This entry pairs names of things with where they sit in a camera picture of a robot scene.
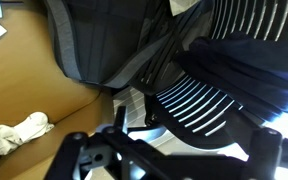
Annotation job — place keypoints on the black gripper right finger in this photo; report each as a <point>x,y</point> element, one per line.
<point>264,150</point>

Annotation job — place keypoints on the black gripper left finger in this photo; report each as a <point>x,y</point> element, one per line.
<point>70,150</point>

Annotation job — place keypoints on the dark grey backpack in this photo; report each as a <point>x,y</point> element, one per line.
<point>107,36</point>

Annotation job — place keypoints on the tan leather couch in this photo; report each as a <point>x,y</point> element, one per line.
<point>24,80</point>

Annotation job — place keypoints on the crumpled white sock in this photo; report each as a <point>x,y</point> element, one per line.
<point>24,131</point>

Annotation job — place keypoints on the dark navy cloth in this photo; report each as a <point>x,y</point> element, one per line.
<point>250,70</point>

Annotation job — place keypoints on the white paper piece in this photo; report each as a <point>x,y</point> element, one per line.
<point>181,6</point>

